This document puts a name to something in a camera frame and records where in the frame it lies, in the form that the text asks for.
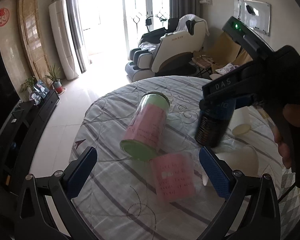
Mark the person right hand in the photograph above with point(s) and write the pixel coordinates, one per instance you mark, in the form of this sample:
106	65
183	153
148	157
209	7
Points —
283	148

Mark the grey curtain left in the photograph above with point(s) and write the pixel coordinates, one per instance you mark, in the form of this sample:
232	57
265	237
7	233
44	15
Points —
76	32

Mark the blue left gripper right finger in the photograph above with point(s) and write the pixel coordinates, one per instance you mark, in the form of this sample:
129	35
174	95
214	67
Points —
218	172

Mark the striped grey quilt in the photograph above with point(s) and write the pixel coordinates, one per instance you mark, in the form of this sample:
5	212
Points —
119	199

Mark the glass jar pink green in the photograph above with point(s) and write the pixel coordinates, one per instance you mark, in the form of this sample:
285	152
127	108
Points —
143	134

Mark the white massage chair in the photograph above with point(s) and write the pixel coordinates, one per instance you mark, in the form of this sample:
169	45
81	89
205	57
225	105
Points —
168	51

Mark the blue black metal tumbler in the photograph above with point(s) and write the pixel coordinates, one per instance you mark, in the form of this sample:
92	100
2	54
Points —
213	121

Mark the white paper cup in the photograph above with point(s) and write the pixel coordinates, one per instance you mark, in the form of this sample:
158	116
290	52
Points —
244	159
240	122

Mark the red round wall sticker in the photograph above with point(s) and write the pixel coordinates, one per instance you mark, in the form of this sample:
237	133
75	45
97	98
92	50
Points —
4	16

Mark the tan covered sofa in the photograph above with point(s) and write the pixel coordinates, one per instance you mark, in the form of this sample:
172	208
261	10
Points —
225	51

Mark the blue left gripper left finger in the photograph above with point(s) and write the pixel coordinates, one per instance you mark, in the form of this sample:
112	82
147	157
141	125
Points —
77	172

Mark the white standing air conditioner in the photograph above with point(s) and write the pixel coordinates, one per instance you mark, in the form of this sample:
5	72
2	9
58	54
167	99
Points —
63	39

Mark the photo frame on cabinet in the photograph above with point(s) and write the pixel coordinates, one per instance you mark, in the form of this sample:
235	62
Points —
41	88

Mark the black tv cabinet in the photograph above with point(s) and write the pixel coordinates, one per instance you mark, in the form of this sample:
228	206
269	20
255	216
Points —
20	138

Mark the small green plant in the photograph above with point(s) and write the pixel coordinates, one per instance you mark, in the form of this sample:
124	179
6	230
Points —
28	85

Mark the folding stool with cloth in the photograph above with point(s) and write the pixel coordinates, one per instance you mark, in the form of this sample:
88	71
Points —
203	63

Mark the purple floral pillow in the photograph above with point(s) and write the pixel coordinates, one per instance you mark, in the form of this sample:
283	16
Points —
226	69

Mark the triangle pattern quilt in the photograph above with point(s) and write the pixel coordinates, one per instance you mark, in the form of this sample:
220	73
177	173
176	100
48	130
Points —
290	205

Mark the potted plant red pot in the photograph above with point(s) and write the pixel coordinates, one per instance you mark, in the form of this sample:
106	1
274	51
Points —
53	73

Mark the clear cup pink label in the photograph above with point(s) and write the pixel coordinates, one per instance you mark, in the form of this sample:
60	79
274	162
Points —
173	175

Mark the whiteboard on wall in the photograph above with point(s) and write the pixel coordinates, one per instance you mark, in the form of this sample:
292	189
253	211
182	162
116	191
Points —
256	15

